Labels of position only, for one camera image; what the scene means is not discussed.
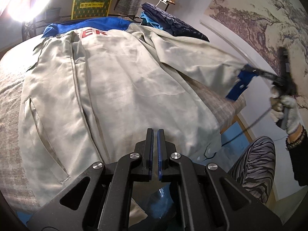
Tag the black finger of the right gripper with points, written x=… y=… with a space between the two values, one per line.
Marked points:
x=261 y=73

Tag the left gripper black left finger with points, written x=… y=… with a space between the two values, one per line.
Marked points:
x=143 y=170

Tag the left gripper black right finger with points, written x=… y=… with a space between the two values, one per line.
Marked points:
x=167 y=167

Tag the grey and blue hooded jacket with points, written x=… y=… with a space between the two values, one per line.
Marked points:
x=90 y=95

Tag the right hand in white glove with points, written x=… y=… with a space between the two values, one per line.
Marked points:
x=284 y=111

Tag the navy quilted folded jacket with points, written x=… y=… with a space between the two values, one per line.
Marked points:
x=172 y=24

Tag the light blue folded garment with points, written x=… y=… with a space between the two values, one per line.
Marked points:
x=147 y=21

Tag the beige plaid bed cover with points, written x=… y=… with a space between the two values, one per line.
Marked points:
x=14 y=184

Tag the yellow green patterned box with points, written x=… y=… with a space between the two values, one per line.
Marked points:
x=85 y=9

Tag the right forearm with bead bracelets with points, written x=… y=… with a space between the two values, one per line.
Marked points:
x=298 y=153

